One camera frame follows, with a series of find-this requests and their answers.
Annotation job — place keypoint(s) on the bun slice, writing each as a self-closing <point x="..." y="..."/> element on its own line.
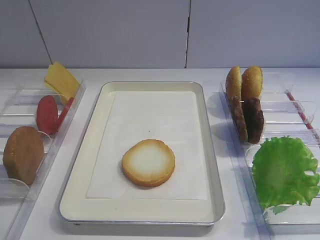
<point x="23" y="154"/>
<point x="149" y="163"/>

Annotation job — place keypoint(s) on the rear brown meat patty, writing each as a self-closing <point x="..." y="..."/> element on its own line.
<point x="239" y="119"/>

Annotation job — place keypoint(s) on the brown meat patty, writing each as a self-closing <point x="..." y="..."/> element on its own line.
<point x="239" y="119"/>
<point x="254" y="119"/>

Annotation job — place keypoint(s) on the front brown meat patty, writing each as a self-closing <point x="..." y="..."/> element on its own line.
<point x="254" y="119"/>

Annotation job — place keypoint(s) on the rear red tomato slice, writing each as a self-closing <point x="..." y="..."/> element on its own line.
<point x="62" y="116"/>

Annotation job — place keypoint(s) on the green lettuce leaf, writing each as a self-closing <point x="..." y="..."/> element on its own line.
<point x="285" y="173"/>

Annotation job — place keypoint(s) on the white parchment paper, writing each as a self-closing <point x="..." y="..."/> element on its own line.
<point x="169" y="116"/>

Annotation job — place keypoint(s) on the rear top bun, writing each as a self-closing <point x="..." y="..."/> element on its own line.
<point x="233" y="83"/>

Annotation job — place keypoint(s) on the front top bun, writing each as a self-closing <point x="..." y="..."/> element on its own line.
<point x="252" y="82"/>

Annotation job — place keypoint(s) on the metal baking tray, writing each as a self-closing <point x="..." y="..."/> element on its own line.
<point x="76" y="207"/>

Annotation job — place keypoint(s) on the right clear acrylic rack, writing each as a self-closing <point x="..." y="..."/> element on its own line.
<point x="281" y="119"/>

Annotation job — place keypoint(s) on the clear acrylic rack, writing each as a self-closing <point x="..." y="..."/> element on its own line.
<point x="281" y="119"/>
<point x="17" y="199"/>

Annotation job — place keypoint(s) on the left clear acrylic rack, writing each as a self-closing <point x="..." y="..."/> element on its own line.
<point x="17" y="199"/>

